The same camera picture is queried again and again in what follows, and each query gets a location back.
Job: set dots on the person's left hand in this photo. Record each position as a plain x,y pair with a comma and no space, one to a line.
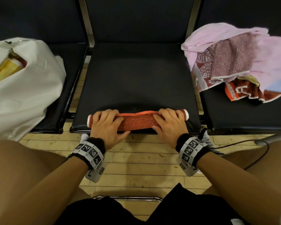
105,128

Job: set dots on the maroon speckled towel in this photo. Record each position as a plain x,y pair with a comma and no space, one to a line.
234,56

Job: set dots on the person's right hand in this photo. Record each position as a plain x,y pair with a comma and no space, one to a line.
173,128

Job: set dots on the left wrist marker band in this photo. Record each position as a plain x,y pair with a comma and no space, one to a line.
91,151

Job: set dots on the white fabric bag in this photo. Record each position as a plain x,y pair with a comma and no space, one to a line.
25,98

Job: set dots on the person's left thumb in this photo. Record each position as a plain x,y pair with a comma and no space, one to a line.
123,135

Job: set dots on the black padded chair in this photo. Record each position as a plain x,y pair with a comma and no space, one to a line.
60,67
138,79
243,114

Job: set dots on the pink towel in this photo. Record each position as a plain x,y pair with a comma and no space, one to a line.
271,60

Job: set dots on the light blue cloth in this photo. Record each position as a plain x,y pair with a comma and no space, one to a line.
277,86

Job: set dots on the person's right forearm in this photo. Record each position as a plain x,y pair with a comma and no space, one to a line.
236,182

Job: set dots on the red white leaf-patterned towel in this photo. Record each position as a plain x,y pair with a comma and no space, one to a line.
205,70

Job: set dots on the chrome chair frame bar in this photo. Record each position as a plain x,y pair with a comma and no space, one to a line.
128,198

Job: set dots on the wrist marker band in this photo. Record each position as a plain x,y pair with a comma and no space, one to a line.
190,148
91,151

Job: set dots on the grey metal tube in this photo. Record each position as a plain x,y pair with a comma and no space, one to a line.
271,140

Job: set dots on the person's white right shoe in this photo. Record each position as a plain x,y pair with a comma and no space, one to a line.
207,140

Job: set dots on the orange brown patterned towel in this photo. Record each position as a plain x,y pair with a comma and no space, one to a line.
248,91

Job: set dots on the person's white left shoe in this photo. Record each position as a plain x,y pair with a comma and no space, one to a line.
85,137

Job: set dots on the person's right thumb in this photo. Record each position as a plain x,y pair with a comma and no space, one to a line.
158,130

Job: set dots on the person's left forearm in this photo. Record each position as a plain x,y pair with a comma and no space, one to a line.
49,189

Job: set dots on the black shorts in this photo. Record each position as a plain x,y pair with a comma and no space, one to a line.
178,208

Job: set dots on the right wrist marker band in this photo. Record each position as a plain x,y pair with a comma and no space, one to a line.
190,148

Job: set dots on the person's white shoe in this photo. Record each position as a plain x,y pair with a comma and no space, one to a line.
207,140
85,137

